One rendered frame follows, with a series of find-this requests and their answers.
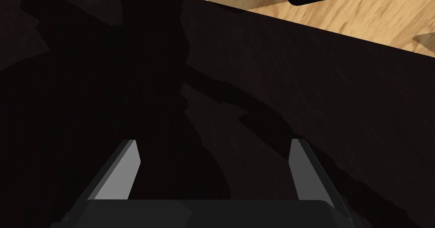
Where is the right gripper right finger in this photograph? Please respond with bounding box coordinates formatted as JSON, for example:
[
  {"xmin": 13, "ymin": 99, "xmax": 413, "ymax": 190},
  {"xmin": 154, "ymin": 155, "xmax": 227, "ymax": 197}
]
[{"xmin": 288, "ymin": 138, "xmax": 336, "ymax": 209}]

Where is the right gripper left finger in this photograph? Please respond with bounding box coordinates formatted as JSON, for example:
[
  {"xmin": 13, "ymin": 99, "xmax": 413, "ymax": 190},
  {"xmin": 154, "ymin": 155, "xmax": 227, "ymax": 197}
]
[{"xmin": 87, "ymin": 139, "xmax": 141, "ymax": 201}]

